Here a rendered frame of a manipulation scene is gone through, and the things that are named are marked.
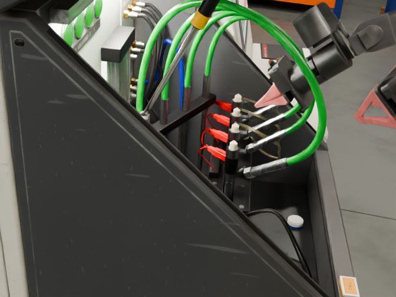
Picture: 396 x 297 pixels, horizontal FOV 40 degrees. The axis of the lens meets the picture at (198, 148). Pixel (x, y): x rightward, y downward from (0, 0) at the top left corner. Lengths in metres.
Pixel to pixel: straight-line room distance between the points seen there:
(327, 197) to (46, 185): 0.71
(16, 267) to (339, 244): 0.63
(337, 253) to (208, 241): 0.39
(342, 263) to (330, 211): 0.17
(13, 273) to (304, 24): 0.65
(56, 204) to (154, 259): 0.17
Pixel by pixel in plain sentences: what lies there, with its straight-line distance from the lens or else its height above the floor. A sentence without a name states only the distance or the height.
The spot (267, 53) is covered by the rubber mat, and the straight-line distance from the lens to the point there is 2.04.
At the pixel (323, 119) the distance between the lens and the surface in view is 0.95.
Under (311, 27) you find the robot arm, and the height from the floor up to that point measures 1.38.
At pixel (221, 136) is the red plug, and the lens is 1.24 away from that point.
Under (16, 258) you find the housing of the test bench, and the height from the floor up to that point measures 1.05.
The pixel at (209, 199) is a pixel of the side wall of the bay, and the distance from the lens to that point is 0.79.
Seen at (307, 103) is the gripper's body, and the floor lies 1.24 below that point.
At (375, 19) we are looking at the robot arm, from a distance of 1.01.
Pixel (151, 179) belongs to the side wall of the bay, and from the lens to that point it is 0.79.
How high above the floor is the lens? 1.67
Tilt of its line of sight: 30 degrees down
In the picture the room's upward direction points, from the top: 5 degrees clockwise
